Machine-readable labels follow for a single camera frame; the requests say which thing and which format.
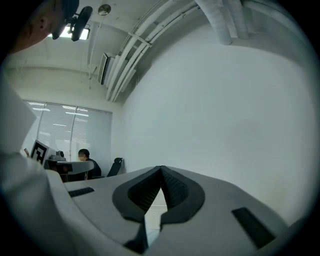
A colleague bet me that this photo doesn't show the black head-worn camera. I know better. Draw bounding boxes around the black head-worn camera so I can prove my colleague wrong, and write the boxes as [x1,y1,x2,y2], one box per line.
[52,6,93,42]

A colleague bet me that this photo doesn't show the ceiling light panel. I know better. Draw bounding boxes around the ceiling light panel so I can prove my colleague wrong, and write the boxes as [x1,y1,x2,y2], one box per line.
[47,24,91,41]

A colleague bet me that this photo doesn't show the person's head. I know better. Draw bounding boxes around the person's head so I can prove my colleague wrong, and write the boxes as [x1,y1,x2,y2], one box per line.
[9,0,81,55]

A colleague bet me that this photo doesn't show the round ceiling fixture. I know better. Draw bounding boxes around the round ceiling fixture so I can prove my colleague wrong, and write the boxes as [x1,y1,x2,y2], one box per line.
[97,3,112,16]

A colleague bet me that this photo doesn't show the white plastic laundry basket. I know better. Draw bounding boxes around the white plastic laundry basket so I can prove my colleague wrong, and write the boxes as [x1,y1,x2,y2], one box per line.
[144,186,168,247]

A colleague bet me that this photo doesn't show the black office chair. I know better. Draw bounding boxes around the black office chair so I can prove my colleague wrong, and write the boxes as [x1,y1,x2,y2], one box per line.
[91,157,124,180]

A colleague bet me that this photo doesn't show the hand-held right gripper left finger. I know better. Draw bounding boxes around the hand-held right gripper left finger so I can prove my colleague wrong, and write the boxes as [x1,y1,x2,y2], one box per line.
[63,165,162,254]

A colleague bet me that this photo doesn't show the ceiling air conditioner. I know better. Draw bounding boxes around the ceiling air conditioner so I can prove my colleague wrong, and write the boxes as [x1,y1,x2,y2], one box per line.
[97,52,118,86]

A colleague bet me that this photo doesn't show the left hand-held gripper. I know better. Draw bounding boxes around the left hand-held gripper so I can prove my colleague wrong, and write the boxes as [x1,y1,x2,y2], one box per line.
[30,139,96,182]

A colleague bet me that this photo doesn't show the white ceiling pipes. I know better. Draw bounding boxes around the white ceiling pipes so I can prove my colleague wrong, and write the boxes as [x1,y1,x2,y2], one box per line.
[104,4,201,103]

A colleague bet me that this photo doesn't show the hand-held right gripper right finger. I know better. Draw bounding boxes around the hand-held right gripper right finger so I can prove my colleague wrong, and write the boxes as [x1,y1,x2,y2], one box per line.
[149,165,290,256]

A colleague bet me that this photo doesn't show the white insulated pipe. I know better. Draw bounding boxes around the white insulated pipe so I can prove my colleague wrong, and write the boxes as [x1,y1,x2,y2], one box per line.
[194,0,251,46]

